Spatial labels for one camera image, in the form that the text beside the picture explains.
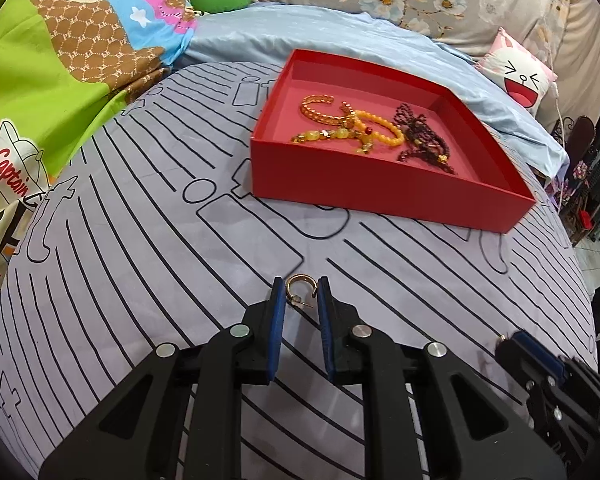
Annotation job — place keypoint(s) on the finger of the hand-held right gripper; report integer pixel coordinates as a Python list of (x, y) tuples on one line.
[(535, 355)]

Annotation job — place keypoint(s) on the grey line-print bed sheet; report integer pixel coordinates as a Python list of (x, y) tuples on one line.
[(130, 260)]

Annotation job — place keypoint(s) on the gold hoop earring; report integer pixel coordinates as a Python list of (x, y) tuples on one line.
[(294, 282)]

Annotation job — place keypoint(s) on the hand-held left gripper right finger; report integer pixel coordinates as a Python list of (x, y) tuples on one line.
[(327, 330)]

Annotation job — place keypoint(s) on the light blue sheet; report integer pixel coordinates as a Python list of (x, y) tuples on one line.
[(240, 35)]

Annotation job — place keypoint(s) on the white cartoon face pillow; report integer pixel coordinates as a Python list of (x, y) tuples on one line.
[(522, 75)]

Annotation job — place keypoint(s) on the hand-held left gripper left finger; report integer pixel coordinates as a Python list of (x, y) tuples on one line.
[(275, 330)]

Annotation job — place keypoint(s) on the colourful cartoon blanket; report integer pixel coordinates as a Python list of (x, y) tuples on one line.
[(55, 60)]

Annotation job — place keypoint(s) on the red cardboard box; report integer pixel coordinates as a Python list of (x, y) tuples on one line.
[(330, 175)]

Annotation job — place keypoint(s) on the beige cloth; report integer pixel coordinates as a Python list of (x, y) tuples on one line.
[(587, 45)]

